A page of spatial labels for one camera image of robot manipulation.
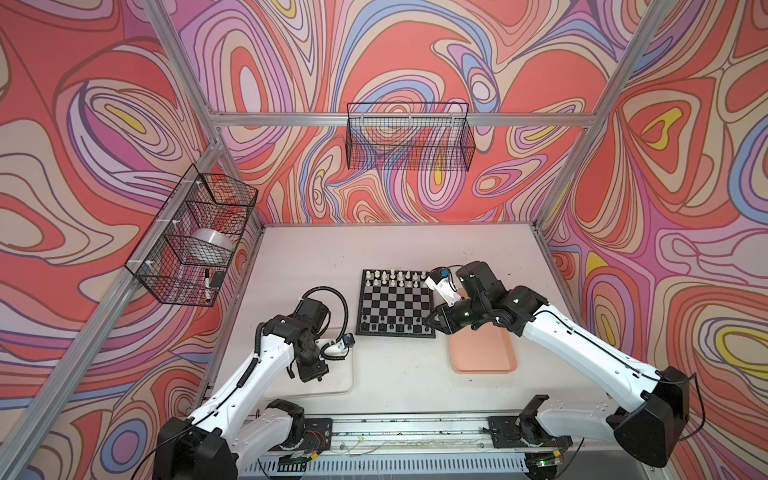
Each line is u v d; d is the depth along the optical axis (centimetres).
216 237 74
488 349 88
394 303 96
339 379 82
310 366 69
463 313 63
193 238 69
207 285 72
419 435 75
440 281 67
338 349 73
